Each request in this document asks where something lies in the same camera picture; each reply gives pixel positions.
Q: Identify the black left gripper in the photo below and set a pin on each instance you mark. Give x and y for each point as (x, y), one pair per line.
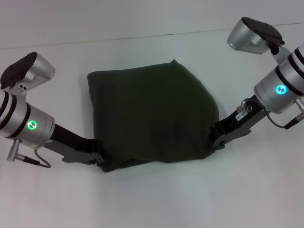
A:
(71, 147)

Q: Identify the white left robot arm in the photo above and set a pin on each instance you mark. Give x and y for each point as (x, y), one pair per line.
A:
(21, 118)

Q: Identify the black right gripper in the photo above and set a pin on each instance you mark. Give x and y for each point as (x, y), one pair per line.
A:
(244, 121)

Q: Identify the dark green FREE t-shirt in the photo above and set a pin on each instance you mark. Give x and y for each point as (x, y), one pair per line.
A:
(152, 114)

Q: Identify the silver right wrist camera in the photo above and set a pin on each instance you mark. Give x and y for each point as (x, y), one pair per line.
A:
(247, 38)

